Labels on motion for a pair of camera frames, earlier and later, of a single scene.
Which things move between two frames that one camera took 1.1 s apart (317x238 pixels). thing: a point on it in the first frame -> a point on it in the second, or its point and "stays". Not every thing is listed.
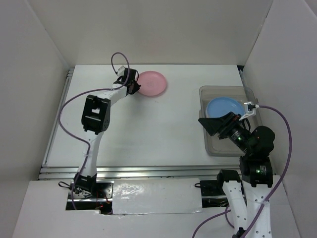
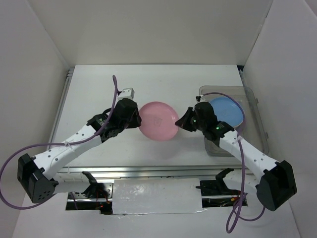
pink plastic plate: x=152 y=83 -> x=158 y=121
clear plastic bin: x=225 y=147 stays
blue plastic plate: x=218 y=107 stays
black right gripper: x=213 y=124 -> x=184 y=122
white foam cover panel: x=158 y=196 stays
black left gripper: x=137 y=87 -> x=137 y=120
